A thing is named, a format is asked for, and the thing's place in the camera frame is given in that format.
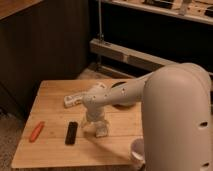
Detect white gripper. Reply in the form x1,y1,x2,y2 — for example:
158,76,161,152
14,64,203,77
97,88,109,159
80,108,108,132

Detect white sponge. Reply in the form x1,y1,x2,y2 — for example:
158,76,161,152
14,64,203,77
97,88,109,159
96,122,108,138

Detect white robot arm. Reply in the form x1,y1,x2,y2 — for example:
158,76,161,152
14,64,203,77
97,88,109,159
83,63,213,171

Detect white ceramic cup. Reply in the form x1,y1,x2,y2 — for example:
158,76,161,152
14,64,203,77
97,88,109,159
130,138,145,171

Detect black remote control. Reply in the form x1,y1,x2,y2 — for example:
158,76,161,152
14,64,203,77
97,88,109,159
65,122,78,145

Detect green bowl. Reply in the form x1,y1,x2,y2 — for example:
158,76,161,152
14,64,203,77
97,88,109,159
109,81,138,109

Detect white plastic bottle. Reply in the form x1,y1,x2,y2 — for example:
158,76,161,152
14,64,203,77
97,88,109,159
64,91,86,108

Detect wooden table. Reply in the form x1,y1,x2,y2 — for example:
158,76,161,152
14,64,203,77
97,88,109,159
12,80,142,169

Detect orange carrot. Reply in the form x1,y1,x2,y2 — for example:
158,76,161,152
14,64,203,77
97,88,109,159
29,121,45,142

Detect grey metal shelf beam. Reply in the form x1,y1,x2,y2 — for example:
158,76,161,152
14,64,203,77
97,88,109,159
90,39,174,71

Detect dark wooden cabinet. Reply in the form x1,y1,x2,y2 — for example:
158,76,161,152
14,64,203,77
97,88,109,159
0,0,89,119

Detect metal vertical pole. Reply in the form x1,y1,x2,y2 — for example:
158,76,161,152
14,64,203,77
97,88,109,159
98,0,104,42

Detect upper shelf with items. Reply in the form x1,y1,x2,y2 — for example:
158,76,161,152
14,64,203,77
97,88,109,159
101,0,213,26

